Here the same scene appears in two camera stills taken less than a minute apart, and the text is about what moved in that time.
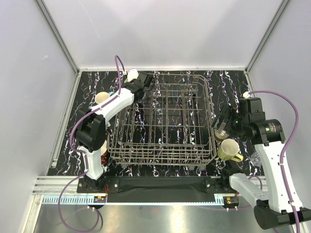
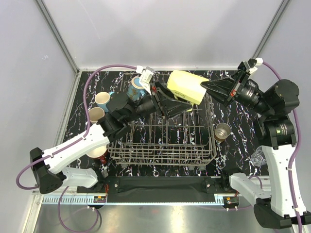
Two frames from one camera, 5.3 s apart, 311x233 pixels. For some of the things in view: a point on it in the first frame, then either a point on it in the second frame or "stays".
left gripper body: (138, 100) -> (146, 107)
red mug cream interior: (103, 154) stays
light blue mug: (101, 96) stays
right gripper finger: (229, 126) -> (220, 94)
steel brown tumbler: (220, 135) stays
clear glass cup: (255, 159) stays
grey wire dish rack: (172, 127) stays
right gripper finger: (222, 117) -> (222, 86)
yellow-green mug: (228, 149) -> (186, 86)
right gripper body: (239, 122) -> (245, 93)
